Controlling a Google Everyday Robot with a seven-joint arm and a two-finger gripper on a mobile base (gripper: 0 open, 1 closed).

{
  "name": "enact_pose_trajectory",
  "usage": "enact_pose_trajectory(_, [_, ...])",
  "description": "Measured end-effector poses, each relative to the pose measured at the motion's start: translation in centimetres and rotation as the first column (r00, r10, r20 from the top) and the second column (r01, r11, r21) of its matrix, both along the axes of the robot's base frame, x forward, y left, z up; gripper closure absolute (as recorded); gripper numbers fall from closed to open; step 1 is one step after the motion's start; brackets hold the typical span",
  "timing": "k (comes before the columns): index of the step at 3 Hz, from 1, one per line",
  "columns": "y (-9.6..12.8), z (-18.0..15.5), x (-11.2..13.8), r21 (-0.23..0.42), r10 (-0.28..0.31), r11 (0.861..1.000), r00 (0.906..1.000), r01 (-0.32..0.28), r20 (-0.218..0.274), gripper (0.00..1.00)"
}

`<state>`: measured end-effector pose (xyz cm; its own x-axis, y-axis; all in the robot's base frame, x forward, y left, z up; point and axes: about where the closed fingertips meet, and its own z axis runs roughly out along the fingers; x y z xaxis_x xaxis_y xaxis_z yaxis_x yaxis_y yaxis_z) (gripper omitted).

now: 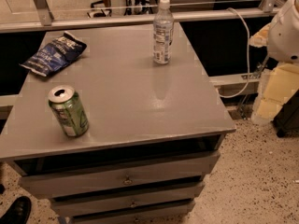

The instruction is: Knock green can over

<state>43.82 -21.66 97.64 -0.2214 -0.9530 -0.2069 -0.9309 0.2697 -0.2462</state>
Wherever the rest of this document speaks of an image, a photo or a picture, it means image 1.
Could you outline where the middle grey drawer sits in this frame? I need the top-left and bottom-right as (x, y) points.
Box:
(51, 178), (204, 217)

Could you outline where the metal frame rail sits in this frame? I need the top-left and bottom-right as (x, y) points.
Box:
(0, 7), (279, 34)

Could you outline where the top grey drawer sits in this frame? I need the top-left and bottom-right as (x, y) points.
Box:
(19, 151), (220, 199)

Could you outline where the white cable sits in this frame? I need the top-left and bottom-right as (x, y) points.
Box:
(218, 7), (252, 99)

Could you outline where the grey drawer cabinet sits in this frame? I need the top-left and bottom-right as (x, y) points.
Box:
(0, 22), (237, 224)

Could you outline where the green soda can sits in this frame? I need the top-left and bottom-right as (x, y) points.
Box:
(48, 85), (89, 137)

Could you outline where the black office chair base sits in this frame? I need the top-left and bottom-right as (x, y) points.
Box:
(87, 0), (150, 18)

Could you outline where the bottom grey drawer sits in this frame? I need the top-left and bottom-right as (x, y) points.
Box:
(73, 200), (195, 224)

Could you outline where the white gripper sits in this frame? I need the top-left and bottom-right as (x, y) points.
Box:
(249, 0), (299, 125)

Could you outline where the clear plastic water bottle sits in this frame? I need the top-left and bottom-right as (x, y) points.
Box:
(153, 0), (174, 64)

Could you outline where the blue chip bag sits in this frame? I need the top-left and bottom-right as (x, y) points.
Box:
(21, 32), (87, 77)

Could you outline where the black shoe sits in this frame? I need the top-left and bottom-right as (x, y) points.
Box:
(0, 196), (32, 224)

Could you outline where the grey drawer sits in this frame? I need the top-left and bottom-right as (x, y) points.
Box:
(19, 151), (220, 199)
(73, 200), (195, 224)
(51, 178), (204, 217)

